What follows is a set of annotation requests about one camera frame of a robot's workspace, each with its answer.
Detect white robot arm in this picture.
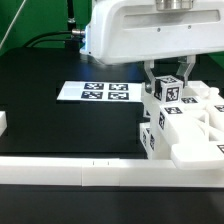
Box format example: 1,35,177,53
84,0,224,78

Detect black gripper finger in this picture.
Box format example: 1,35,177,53
176,55,196,85
144,60,155,94

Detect white fence wall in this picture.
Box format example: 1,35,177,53
0,111,7,136
0,156,224,188

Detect white fence front wall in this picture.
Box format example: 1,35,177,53
0,156,224,188

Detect white chair backrest frame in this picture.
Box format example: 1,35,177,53
141,81,224,170

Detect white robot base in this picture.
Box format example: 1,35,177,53
80,24,91,55

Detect white marker base plate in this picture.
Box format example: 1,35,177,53
57,81,142,102

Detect white fence left wall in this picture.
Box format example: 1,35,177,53
0,111,7,136

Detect black cable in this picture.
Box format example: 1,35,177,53
24,29,87,48

